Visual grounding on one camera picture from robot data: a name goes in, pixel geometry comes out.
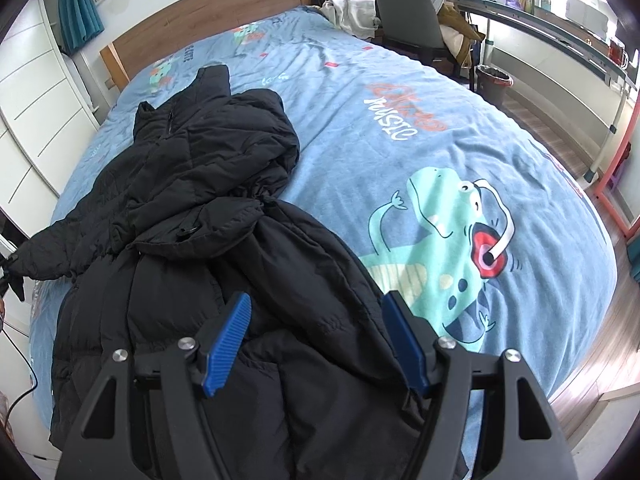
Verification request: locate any wooden headboard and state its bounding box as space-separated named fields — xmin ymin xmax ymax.
xmin=99 ymin=0 xmax=316 ymax=92

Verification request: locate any coral metal frame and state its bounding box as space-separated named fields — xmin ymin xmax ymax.
xmin=595 ymin=87 xmax=640 ymax=238

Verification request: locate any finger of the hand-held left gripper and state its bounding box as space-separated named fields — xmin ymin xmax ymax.
xmin=0 ymin=254 xmax=27 ymax=302

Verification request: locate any blue dinosaur printed bed sheet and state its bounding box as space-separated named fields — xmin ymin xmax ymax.
xmin=27 ymin=4 xmax=618 ymax=478

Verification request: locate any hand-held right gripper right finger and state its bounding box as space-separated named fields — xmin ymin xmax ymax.
xmin=382 ymin=290 xmax=576 ymax=480

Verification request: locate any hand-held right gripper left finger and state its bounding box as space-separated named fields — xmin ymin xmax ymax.
xmin=55 ymin=291 xmax=253 ymax=480

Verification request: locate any dark waste bin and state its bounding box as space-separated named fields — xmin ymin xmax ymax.
xmin=474 ymin=65 xmax=515 ymax=108

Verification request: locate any grey-edged desk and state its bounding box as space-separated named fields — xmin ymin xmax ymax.
xmin=452 ymin=0 xmax=640 ymax=181

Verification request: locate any grey office chair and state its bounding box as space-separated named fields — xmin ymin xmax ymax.
xmin=370 ymin=0 xmax=458 ymax=68

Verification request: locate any teal curtain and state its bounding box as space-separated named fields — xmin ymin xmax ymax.
xmin=54 ymin=0 xmax=105 ymax=53

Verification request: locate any white wardrobe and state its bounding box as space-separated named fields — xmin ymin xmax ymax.
xmin=0 ymin=0 xmax=103 ymax=198

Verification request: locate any brown jacket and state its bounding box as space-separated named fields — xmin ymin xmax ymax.
xmin=439 ymin=2 xmax=486 ymax=68

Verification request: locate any cream clothes pile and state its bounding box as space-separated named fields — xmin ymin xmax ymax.
xmin=320 ymin=0 xmax=383 ymax=41

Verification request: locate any black puffer coat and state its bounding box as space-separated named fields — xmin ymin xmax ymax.
xmin=22 ymin=64 xmax=473 ymax=480

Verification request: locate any black cable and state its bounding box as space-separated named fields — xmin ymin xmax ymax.
xmin=0 ymin=317 xmax=39 ymax=441

